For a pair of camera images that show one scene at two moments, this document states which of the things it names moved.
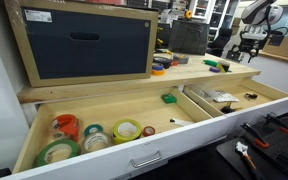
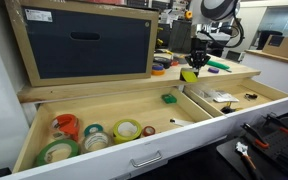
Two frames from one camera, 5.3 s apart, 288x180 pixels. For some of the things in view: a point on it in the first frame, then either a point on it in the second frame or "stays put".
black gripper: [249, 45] to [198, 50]
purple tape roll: [216, 70] stays put
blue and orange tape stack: [157, 69] stays put
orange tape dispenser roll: [65, 127] stays put
